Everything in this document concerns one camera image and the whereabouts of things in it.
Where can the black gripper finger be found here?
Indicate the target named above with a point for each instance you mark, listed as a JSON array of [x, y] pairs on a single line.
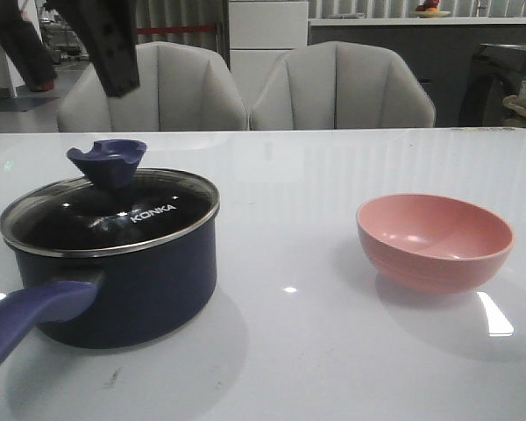
[[107, 29], [21, 42]]

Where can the glass lid blue knob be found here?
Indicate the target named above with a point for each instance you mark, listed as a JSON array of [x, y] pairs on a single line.
[[115, 207]]

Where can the dark blue saucepan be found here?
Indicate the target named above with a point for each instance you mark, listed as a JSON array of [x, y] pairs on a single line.
[[113, 301]]

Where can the pink bowl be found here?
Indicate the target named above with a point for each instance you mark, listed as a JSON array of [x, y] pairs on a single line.
[[433, 244]]

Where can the red barrier belt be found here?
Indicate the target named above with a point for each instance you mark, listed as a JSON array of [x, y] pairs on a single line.
[[181, 29]]

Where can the red bin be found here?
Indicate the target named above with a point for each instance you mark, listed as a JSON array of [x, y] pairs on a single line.
[[43, 87]]

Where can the grey chair left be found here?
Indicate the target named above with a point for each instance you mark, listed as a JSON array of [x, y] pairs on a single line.
[[181, 89]]

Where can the grey chair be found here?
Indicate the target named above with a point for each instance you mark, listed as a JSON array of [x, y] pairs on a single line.
[[181, 89], [340, 85]]

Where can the white drawer cabinet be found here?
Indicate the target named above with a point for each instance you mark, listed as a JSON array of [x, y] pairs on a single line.
[[259, 32]]

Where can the grey chair right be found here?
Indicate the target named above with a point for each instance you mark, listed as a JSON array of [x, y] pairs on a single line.
[[340, 85]]

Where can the fruit plate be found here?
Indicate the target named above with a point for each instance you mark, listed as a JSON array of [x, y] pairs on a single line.
[[429, 9]]

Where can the grey kitchen counter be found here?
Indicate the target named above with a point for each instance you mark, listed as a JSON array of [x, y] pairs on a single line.
[[437, 50]]

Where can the dark appliance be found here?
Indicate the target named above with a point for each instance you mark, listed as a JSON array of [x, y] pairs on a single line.
[[496, 71]]

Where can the beige cushion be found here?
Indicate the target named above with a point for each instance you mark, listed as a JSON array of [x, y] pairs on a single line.
[[516, 111]]

